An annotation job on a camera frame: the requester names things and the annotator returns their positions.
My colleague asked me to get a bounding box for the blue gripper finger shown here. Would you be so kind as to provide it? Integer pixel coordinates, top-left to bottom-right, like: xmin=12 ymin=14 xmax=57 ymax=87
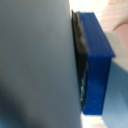
xmin=71 ymin=9 xmax=117 ymax=117

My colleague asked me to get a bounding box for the pink mug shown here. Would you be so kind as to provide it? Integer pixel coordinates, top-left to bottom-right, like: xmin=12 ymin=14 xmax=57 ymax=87
xmin=112 ymin=23 xmax=128 ymax=56

